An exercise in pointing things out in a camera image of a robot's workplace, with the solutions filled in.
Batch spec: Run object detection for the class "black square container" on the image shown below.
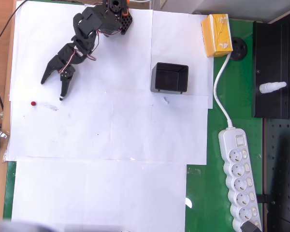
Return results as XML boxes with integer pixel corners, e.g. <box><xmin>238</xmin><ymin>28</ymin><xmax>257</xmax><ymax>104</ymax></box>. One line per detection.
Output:
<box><xmin>150</xmin><ymin>62</ymin><xmax>189</xmax><ymax>95</ymax></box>

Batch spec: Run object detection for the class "yellow cardboard box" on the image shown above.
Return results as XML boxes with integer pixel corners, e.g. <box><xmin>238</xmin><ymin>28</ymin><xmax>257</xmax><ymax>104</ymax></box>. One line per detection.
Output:
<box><xmin>201</xmin><ymin>14</ymin><xmax>233</xmax><ymax>58</ymax></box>

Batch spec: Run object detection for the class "white paper sheet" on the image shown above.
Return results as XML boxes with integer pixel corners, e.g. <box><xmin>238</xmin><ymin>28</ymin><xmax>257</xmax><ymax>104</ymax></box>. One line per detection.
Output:
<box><xmin>151</xmin><ymin>10</ymin><xmax>215</xmax><ymax>110</ymax></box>
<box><xmin>11</xmin><ymin>156</ymin><xmax>188</xmax><ymax>232</ymax></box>
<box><xmin>9</xmin><ymin>0</ymin><xmax>86</xmax><ymax>102</ymax></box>
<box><xmin>5</xmin><ymin>91</ymin><xmax>209</xmax><ymax>166</ymax></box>
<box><xmin>83</xmin><ymin>3</ymin><xmax>154</xmax><ymax>94</ymax></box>

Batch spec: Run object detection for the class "green table mat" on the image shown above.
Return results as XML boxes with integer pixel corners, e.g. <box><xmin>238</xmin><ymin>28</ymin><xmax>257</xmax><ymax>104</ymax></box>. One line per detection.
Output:
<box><xmin>2</xmin><ymin>0</ymin><xmax>265</xmax><ymax>232</ymax></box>

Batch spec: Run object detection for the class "white power strip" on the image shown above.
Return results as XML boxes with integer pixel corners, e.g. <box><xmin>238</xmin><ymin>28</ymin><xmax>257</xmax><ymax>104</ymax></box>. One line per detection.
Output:
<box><xmin>218</xmin><ymin>127</ymin><xmax>263</xmax><ymax>232</ymax></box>

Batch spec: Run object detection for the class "black metal shelf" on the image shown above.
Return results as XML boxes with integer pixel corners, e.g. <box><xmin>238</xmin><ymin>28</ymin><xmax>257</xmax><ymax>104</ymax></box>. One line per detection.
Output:
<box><xmin>252</xmin><ymin>12</ymin><xmax>290</xmax><ymax>119</ymax></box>

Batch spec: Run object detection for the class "small white bottle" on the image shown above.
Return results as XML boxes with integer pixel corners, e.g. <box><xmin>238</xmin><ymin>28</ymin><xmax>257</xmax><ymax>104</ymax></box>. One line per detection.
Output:
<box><xmin>259</xmin><ymin>81</ymin><xmax>287</xmax><ymax>95</ymax></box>

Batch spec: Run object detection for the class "black power plug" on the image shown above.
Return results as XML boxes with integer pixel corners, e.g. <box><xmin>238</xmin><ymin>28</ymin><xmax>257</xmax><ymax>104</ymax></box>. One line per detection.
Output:
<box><xmin>240</xmin><ymin>220</ymin><xmax>262</xmax><ymax>232</ymax></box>

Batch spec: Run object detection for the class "black pegboard panel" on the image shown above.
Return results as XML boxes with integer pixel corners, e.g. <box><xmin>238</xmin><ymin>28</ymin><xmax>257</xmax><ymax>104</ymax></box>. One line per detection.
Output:
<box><xmin>262</xmin><ymin>117</ymin><xmax>290</xmax><ymax>232</ymax></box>

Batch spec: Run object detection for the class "thin black cable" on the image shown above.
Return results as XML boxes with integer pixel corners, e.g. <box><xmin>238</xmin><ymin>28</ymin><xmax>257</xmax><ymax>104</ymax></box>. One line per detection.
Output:
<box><xmin>0</xmin><ymin>0</ymin><xmax>28</xmax><ymax>49</ymax></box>

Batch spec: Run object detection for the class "white power cable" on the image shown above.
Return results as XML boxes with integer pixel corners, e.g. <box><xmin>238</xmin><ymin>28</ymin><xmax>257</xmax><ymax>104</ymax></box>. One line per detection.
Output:
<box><xmin>213</xmin><ymin>52</ymin><xmax>233</xmax><ymax>129</ymax></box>

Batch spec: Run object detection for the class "black round cable grommet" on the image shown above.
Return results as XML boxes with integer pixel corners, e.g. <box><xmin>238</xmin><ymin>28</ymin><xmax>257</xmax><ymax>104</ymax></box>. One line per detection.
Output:
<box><xmin>228</xmin><ymin>36</ymin><xmax>248</xmax><ymax>61</ymax></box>

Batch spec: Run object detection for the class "black bracket clip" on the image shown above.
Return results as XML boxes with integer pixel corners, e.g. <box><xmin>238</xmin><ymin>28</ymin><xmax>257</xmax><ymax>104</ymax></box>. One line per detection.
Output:
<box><xmin>256</xmin><ymin>193</ymin><xmax>276</xmax><ymax>205</ymax></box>

